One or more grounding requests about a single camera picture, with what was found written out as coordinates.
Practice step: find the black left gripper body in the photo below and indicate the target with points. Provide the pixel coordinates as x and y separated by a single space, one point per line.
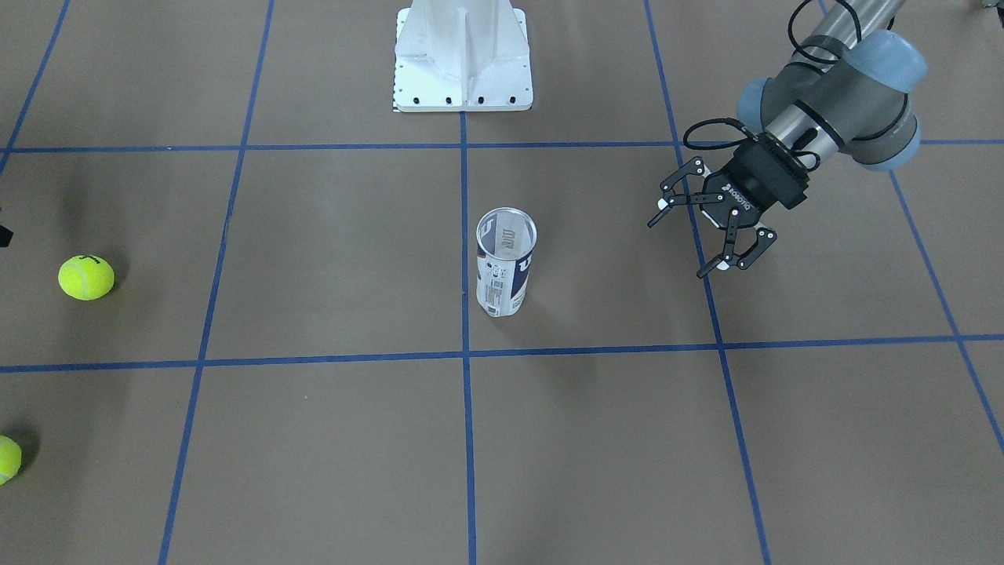
759 187

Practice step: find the clear tennis ball can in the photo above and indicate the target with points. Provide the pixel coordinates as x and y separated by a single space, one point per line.
505 238

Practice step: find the yellow tennis ball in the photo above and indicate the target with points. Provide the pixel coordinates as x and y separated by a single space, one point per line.
86 277
11 458

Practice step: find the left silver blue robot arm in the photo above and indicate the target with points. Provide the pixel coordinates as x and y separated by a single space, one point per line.
845 90

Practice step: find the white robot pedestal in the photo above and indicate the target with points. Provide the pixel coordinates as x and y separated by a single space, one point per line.
462 56

